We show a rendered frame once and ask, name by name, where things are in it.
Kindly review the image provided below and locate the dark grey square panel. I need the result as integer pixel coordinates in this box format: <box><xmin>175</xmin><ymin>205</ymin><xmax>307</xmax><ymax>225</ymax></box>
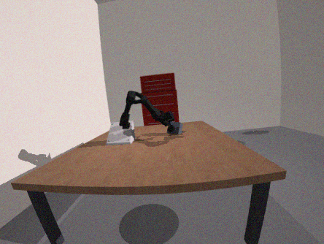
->
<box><xmin>167</xmin><ymin>122</ymin><xmax>183</xmax><ymax>134</ymax></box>

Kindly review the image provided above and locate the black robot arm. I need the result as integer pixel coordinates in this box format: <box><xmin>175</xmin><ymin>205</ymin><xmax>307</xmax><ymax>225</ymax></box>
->
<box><xmin>119</xmin><ymin>91</ymin><xmax>174</xmax><ymax>129</ymax></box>

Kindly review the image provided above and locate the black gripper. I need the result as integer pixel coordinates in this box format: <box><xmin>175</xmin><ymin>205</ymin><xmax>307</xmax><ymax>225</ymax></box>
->
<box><xmin>162</xmin><ymin>120</ymin><xmax>176</xmax><ymax>133</ymax></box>

